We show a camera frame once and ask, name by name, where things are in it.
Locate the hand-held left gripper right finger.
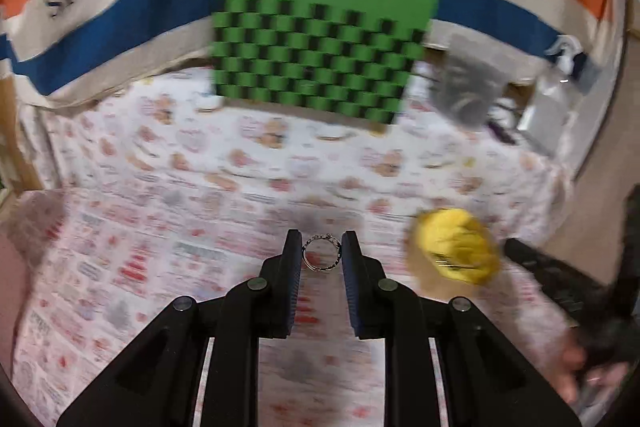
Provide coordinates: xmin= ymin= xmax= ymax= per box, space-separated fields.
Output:
xmin=341 ymin=230 xmax=583 ymax=427

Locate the clear spray bottle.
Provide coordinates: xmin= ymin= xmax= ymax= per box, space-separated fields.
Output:
xmin=517 ymin=34 xmax=586 ymax=158

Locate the green checkered tissue box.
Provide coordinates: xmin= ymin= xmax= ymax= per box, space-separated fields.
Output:
xmin=209 ymin=0 xmax=443 ymax=126

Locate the silver ring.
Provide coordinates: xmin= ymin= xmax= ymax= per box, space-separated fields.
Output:
xmin=301 ymin=233 xmax=343 ymax=273

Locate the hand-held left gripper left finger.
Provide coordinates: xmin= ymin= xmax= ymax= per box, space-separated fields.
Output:
xmin=57 ymin=229 xmax=303 ymax=427

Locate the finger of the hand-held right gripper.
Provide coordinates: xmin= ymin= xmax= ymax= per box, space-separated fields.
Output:
xmin=502 ymin=237 xmax=621 ymax=324

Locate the printed blanket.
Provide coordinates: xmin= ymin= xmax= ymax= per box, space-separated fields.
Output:
xmin=10 ymin=187 xmax=576 ymax=427

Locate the pink cloth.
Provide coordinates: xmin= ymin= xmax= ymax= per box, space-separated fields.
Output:
xmin=0 ymin=202 xmax=41 ymax=373

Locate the bear printed sheet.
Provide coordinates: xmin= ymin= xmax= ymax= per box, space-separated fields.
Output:
xmin=20 ymin=62 xmax=576 ymax=248

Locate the person's right hand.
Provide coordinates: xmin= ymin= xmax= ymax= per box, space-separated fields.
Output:
xmin=559 ymin=331 xmax=632 ymax=404

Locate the wooden post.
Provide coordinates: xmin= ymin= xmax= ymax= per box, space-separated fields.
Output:
xmin=0 ymin=77 xmax=46 ymax=192

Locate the striped printed cloth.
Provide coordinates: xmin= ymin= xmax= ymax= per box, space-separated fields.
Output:
xmin=0 ymin=0 xmax=631 ymax=108

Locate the yellow cloth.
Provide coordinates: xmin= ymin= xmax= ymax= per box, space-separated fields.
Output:
xmin=417 ymin=208 xmax=502 ymax=285

